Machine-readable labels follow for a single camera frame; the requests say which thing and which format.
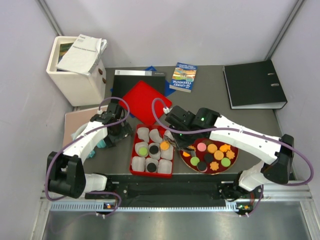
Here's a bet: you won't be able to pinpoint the orange star cookie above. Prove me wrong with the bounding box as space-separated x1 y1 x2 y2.
225 150 236 160

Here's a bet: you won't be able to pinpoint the orange flower cookie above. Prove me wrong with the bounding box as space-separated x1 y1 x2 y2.
188 145 196 151
209 161 220 171

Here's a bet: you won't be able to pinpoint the black flat notebook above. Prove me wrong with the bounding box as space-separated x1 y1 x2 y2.
110 69 167 105

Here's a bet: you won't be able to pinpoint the white paper manual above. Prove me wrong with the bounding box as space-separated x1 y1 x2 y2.
56 34 108 77

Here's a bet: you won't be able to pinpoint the dark red round plate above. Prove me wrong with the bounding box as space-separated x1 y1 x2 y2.
179 138 239 175

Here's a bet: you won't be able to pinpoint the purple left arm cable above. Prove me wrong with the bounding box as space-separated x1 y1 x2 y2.
44 96 131 218

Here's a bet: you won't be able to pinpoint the white paper cup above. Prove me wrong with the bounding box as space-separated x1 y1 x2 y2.
149 128 163 144
136 127 150 143
131 156 146 172
134 141 149 156
160 146 174 161
145 157 159 173
163 130 174 141
148 142 161 160
157 159 173 175

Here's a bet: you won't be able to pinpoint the blue paperback book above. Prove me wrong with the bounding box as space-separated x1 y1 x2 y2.
169 62 198 93

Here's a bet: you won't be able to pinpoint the red box lid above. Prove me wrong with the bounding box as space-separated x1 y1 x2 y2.
122 81 172 125

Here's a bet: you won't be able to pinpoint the black pink sandwich cookie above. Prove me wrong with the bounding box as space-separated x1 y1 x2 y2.
196 161 208 173

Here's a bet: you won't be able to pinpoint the light blue headphones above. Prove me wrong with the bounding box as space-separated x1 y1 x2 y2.
71 121 108 162

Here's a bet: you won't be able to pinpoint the orange fish cookie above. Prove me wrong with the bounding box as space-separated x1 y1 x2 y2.
219 144 231 153

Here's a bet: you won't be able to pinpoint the green macaron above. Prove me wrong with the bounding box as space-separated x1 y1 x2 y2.
138 146 149 157
220 157 231 168
190 156 200 167

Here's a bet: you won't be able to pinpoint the metal tongs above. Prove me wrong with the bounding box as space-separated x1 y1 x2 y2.
168 138 196 155

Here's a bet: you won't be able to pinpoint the orange round cracker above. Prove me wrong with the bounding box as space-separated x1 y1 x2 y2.
160 140 170 151
213 150 225 161
207 143 218 154

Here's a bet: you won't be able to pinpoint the red cookie box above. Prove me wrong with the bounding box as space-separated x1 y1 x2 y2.
129 124 174 179

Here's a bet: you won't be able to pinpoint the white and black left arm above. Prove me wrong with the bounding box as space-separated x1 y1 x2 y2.
45 103 133 199

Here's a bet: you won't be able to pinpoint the pink macaron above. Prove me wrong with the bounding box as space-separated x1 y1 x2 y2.
197 142 207 152

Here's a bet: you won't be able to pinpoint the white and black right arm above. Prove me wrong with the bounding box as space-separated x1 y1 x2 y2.
163 106 294 199

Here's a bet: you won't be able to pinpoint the pink notebook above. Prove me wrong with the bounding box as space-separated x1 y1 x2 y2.
62 106 99 147

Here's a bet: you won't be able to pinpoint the white storage box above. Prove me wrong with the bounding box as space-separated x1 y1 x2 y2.
46 36 106 107

